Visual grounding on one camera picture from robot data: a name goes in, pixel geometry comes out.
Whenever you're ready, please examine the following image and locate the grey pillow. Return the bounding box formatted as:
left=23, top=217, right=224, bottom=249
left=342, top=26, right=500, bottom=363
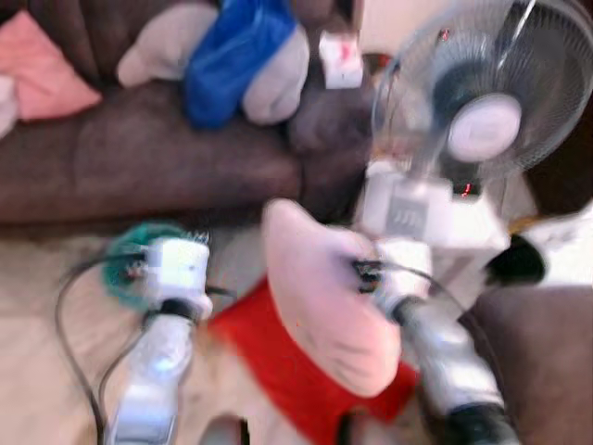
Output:
left=116, top=3, right=311, bottom=126

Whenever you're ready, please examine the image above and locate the light pink cloth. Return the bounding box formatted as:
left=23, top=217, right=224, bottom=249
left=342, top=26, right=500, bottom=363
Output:
left=0, top=74, right=19, bottom=140

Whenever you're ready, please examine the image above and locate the grey robot left leg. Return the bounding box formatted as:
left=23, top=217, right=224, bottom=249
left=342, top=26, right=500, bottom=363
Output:
left=199, top=415, right=251, bottom=445

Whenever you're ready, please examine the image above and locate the brown fabric sofa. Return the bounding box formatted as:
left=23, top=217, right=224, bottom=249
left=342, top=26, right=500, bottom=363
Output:
left=0, top=0, right=376, bottom=228

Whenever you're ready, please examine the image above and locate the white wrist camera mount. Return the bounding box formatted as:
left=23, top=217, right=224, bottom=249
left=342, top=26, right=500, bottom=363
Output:
left=142, top=236, right=212, bottom=321
left=371, top=239, right=435, bottom=316

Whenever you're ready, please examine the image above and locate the teal round basket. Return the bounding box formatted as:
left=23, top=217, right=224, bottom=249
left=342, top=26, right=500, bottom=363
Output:
left=100, top=221, right=191, bottom=312

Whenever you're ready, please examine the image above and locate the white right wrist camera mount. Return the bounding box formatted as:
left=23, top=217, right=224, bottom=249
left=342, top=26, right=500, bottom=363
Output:
left=371, top=239, right=435, bottom=316

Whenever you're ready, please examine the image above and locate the white pedestal fan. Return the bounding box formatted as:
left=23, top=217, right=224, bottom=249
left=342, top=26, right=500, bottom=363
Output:
left=355, top=0, right=593, bottom=251

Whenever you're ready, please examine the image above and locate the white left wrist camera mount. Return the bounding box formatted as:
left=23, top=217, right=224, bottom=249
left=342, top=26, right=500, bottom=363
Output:
left=142, top=236, right=212, bottom=321

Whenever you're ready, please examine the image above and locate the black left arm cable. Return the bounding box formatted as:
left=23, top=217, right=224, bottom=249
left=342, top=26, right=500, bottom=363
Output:
left=54, top=250, right=149, bottom=445

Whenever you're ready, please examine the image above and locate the white tissue box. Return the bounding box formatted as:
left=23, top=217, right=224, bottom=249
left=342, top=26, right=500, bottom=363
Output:
left=318, top=31, right=364, bottom=91

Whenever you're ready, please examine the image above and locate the salmon pink pillow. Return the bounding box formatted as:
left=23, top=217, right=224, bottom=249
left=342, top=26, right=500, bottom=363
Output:
left=0, top=9, right=103, bottom=121

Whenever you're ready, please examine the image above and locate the pale pink pillow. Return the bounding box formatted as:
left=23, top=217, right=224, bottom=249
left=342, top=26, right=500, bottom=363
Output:
left=261, top=197, right=404, bottom=398

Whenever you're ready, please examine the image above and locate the white object with black hole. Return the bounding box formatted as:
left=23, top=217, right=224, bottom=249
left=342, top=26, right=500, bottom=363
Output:
left=486, top=204, right=593, bottom=288

